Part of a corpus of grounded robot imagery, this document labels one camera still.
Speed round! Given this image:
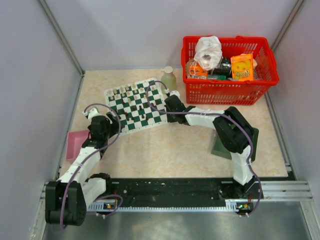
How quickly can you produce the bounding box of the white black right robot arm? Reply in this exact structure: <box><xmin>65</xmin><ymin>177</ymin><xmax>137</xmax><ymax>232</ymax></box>
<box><xmin>164</xmin><ymin>90</ymin><xmax>259</xmax><ymax>198</ymax></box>

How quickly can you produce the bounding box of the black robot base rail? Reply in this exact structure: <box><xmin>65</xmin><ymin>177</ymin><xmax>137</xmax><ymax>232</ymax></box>
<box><xmin>94</xmin><ymin>177</ymin><xmax>263</xmax><ymax>213</ymax></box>

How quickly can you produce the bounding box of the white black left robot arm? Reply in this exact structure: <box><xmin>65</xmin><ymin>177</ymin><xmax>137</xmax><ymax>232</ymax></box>
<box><xmin>45</xmin><ymin>108</ymin><xmax>122</xmax><ymax>227</ymax></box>

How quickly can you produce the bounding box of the green white chess mat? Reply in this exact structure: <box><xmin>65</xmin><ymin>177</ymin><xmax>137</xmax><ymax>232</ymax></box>
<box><xmin>104</xmin><ymin>78</ymin><xmax>167</xmax><ymax>135</ymax></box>

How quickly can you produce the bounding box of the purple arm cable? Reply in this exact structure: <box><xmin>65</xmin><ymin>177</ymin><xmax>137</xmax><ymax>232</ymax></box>
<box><xmin>145</xmin><ymin>79</ymin><xmax>263</xmax><ymax>217</ymax></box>
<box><xmin>59</xmin><ymin>103</ymin><xmax>122</xmax><ymax>230</ymax></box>

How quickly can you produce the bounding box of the green square tray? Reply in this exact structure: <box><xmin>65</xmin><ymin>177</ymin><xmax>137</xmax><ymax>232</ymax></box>
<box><xmin>211</xmin><ymin>127</ymin><xmax>259</xmax><ymax>162</ymax></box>

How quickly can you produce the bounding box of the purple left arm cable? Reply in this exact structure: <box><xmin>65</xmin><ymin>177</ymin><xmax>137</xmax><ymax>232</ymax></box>
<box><xmin>59</xmin><ymin>103</ymin><xmax>122</xmax><ymax>230</ymax></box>

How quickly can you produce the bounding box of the green lotion bottle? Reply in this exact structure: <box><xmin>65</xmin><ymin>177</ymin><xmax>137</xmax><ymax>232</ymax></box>
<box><xmin>161</xmin><ymin>66</ymin><xmax>177</xmax><ymax>91</ymax></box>

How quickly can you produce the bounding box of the pink rectangular tray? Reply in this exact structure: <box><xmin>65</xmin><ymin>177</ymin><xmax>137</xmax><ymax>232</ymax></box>
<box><xmin>65</xmin><ymin>130</ymin><xmax>89</xmax><ymax>163</ymax></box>

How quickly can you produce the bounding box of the orange snack box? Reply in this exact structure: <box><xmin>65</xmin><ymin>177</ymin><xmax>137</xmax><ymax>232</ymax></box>
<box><xmin>230</xmin><ymin>53</ymin><xmax>254</xmax><ymax>82</ymax></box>

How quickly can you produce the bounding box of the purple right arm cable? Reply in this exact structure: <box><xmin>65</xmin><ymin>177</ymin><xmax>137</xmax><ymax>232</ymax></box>
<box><xmin>145</xmin><ymin>79</ymin><xmax>263</xmax><ymax>217</ymax></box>

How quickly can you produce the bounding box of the orange white packet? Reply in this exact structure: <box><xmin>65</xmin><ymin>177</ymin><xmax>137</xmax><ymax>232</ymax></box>
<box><xmin>185</xmin><ymin>59</ymin><xmax>208</xmax><ymax>80</ymax></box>

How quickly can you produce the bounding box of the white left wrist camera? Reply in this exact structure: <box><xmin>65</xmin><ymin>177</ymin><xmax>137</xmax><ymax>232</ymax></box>
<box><xmin>82</xmin><ymin>107</ymin><xmax>101</xmax><ymax>121</ymax></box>

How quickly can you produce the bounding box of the black wrapped package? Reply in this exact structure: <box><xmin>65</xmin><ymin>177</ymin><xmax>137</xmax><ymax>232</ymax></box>
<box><xmin>213</xmin><ymin>57</ymin><xmax>232</xmax><ymax>78</ymax></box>

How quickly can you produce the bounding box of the red plastic basket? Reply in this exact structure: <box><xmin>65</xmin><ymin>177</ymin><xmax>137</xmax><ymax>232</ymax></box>
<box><xmin>181</xmin><ymin>36</ymin><xmax>280</xmax><ymax>105</ymax></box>

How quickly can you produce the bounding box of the white plastic bag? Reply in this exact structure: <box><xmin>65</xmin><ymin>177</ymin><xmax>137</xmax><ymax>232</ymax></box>
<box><xmin>193</xmin><ymin>36</ymin><xmax>223</xmax><ymax>71</ymax></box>

